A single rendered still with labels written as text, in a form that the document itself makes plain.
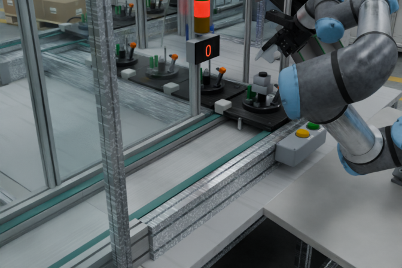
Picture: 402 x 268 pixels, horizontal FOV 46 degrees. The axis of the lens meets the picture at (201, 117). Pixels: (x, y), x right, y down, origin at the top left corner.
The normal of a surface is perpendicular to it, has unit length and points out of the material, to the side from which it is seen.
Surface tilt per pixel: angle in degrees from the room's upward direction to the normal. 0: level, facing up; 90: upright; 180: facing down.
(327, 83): 78
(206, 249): 0
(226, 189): 90
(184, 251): 0
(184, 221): 90
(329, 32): 117
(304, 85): 67
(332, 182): 0
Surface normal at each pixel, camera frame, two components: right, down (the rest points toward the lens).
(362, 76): 0.06, 0.19
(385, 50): 0.35, -0.42
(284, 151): -0.65, 0.33
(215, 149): 0.00, -0.90
